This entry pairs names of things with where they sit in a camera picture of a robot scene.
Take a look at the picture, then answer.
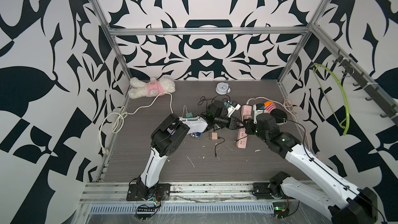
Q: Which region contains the pink usb charger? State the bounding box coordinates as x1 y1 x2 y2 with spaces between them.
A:
240 105 252 120
207 132 219 141

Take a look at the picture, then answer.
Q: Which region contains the black cable of blue shaver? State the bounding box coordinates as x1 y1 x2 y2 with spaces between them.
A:
214 136 226 158

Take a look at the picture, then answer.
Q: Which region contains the pink USB charger front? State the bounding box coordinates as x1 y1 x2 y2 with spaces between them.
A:
207 132 219 141

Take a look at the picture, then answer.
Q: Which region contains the blue electric shaver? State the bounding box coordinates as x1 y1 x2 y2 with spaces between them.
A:
191 132 201 139

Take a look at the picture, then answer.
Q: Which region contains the pink power strip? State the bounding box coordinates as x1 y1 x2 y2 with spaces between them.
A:
236 129 248 149

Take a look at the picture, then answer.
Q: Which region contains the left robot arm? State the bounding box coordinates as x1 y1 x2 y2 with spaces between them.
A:
129 100 244 200

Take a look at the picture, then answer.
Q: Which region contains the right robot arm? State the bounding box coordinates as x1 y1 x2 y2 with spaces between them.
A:
244 114 378 224

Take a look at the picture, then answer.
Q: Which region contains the black haired doll toy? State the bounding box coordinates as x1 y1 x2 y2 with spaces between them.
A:
264 101 288 125

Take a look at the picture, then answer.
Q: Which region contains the small white alarm clock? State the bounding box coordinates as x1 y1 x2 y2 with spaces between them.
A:
215 82 231 95

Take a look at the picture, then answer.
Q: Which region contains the white pink plush toy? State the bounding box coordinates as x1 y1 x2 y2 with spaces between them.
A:
128 77 176 99

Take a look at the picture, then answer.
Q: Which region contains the black hook rack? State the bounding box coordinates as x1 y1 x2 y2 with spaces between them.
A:
334 49 398 125

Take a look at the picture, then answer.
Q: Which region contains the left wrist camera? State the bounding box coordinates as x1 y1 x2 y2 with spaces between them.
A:
227 101 241 118

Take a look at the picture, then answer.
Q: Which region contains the pink power strip cable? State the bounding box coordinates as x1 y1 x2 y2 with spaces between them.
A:
246 96 319 162

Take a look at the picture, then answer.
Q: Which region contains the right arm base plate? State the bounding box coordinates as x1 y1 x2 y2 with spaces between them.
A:
251 181 288 200

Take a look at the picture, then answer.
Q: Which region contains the green hoop on wall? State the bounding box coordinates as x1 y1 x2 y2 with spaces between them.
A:
311 63 351 136

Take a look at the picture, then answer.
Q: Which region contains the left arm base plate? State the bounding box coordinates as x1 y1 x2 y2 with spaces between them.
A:
126 184 171 201

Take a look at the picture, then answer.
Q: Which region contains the white power strip cable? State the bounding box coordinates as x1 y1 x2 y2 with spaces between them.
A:
98 92 175 156

